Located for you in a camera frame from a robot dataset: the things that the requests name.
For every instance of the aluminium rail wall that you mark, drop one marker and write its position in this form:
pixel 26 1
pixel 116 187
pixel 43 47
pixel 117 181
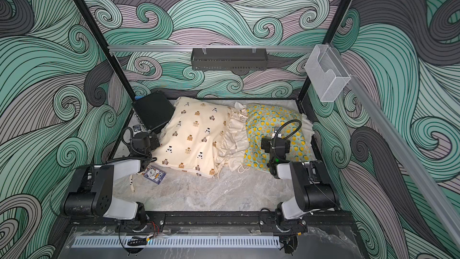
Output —
pixel 204 48
pixel 435 197

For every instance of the white slotted cable duct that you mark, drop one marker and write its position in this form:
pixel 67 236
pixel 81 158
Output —
pixel 271 242

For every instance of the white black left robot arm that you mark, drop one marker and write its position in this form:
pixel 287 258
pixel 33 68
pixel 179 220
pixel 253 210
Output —
pixel 90 191

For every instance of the cream animal print pillow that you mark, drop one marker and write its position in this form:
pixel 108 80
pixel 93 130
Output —
pixel 202 138

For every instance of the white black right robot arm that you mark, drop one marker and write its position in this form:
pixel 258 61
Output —
pixel 312 185

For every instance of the clear plastic wall bin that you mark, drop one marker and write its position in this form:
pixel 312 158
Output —
pixel 327 72

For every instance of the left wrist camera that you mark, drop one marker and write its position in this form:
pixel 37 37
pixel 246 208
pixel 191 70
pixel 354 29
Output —
pixel 137 129

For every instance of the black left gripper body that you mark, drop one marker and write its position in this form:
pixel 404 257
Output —
pixel 154 143

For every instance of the small blue printed card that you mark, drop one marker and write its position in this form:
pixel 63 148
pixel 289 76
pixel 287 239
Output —
pixel 153 174

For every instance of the black front mounting rail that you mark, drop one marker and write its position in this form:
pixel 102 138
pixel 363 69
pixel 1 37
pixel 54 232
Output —
pixel 261 220

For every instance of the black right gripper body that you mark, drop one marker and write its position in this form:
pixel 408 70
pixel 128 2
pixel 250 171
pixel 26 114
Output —
pixel 266 142

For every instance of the aluminium rail back wall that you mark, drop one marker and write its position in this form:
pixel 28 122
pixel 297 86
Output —
pixel 204 48

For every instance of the aluminium rail right wall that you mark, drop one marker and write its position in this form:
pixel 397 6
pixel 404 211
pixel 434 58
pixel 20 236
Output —
pixel 435 197

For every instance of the lemon print ruffled pillow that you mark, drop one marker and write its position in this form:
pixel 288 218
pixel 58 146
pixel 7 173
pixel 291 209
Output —
pixel 262 121

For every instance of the black perforated wall tray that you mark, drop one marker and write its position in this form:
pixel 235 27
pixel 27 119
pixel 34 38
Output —
pixel 229 60

